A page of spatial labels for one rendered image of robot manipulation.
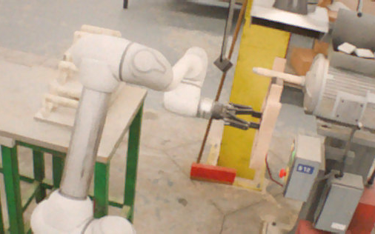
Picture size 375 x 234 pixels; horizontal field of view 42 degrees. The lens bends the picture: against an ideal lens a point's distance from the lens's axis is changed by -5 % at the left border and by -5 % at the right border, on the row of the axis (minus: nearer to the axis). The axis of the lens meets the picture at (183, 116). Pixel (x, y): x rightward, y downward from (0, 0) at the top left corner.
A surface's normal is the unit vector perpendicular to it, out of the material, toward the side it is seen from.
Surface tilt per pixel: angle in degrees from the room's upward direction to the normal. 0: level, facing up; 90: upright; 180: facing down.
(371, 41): 90
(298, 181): 90
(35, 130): 0
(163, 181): 0
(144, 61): 51
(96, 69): 71
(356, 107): 90
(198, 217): 0
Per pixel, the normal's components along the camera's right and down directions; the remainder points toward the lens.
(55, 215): -0.34, -0.03
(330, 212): -0.22, 0.50
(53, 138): 0.12, -0.84
